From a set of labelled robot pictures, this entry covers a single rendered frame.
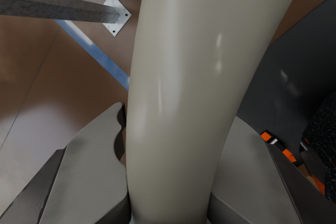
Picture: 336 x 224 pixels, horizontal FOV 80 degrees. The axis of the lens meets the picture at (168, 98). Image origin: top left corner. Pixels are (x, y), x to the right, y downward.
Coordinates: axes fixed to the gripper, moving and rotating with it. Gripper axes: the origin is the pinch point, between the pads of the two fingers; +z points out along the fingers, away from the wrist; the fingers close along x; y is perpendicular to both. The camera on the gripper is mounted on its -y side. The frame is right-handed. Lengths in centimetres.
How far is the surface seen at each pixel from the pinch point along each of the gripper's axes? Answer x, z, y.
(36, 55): -106, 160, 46
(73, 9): -43, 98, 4
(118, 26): -30, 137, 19
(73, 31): -67, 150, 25
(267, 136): 66, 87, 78
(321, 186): 59, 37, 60
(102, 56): -45, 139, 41
